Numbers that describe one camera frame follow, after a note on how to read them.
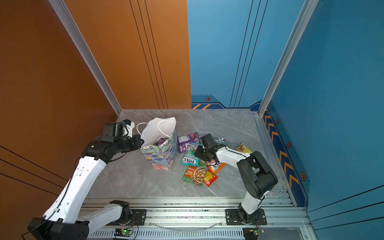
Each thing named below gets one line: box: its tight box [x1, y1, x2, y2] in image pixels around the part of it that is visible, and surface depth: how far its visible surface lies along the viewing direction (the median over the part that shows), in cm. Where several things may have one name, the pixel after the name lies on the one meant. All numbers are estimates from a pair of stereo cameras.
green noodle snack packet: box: [182, 163, 208, 186], surface depth 89 cm
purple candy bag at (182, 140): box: [177, 132, 200, 154], surface depth 102 cm
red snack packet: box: [202, 169, 219, 187], surface depth 87 cm
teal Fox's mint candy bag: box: [179, 142, 203, 167], surface depth 93 cm
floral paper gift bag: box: [136, 117, 178, 171], surface depth 79 cm
